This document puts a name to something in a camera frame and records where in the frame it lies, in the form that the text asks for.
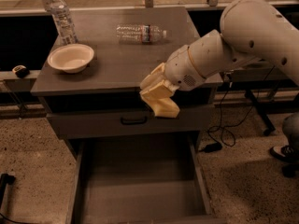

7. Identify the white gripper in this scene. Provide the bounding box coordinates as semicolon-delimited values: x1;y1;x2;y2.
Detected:
140;45;206;100

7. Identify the yellow sponge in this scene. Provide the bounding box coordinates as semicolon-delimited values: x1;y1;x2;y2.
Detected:
140;92;180;119

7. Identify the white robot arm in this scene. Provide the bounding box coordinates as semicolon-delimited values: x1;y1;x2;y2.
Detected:
140;0;299;101

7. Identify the grey drawer cabinet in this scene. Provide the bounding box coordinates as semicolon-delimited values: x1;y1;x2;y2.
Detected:
31;7;221;155

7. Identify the grey middle drawer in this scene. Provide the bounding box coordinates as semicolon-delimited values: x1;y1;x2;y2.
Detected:
47;105;214;139

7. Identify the open grey bottom drawer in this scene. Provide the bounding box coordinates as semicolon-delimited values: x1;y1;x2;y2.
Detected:
65;133;227;224

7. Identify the lying clear water bottle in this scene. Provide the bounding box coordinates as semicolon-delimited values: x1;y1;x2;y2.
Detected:
116;24;168;44

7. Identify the black power adapter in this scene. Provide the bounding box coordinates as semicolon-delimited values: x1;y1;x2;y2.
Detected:
201;142;222;153

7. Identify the white paper bowl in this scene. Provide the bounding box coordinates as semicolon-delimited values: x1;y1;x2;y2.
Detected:
47;44;94;74

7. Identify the upright clear water bottle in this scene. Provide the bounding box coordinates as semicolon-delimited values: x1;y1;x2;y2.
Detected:
50;0;78;45

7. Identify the black tape measure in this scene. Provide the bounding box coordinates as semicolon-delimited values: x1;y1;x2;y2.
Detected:
12;65;30;78

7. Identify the black chair caster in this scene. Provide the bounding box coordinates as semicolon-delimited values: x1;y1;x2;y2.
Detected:
282;164;299;177

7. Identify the black object at left edge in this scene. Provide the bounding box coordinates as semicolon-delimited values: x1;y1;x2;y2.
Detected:
0;174;16;207

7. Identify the black drawer handle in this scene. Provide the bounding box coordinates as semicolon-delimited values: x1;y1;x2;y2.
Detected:
120;117;148;125

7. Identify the black power cable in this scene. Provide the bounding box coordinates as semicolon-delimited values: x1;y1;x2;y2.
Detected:
206;64;277;147

